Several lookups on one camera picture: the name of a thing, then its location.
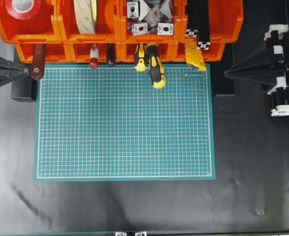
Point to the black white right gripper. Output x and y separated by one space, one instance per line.
276 86

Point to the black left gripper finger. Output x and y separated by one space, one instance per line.
6 64
6 79

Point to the black rack foot left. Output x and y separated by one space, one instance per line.
24 90

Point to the black rack foot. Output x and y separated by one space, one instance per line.
222 86
24 90

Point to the black rack foot right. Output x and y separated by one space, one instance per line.
222 86

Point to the red vinyl tape roll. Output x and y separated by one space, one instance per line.
22 9

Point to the beige double-sided tape roll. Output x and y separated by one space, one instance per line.
86 16

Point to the lower orange bin far left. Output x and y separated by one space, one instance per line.
54 52

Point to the upper orange bin far left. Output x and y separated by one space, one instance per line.
41 28

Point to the black aluminium extrusion right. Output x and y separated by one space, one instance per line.
203 24

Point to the black aluminium extrusion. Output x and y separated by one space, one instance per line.
203 24
192 28

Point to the upper orange bin far right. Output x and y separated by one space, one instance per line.
225 20

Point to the yellow utility knife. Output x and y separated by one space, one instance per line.
194 57

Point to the black aluminium extrusion left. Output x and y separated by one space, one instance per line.
192 28

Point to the lower orange bin far right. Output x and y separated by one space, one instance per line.
214 53

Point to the long yellow black screwdriver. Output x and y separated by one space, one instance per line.
156 68

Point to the green cutting mat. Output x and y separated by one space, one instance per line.
110 124

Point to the short yellow black screwdriver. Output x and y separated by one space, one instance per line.
140 58

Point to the brown wooden tool handle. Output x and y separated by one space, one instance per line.
37 68

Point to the red and white tool handle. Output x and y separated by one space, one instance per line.
94 57

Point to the silver corner bracket lower right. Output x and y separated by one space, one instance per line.
165 29

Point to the silver corner bracket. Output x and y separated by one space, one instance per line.
133 9
165 29
139 29

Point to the dark brown tool handle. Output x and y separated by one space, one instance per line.
111 55

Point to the silver bracket pile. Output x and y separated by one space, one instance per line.
155 11

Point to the silver corner bracket lower left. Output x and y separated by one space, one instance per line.
139 29

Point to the silver corner bracket upper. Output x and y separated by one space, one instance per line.
133 9

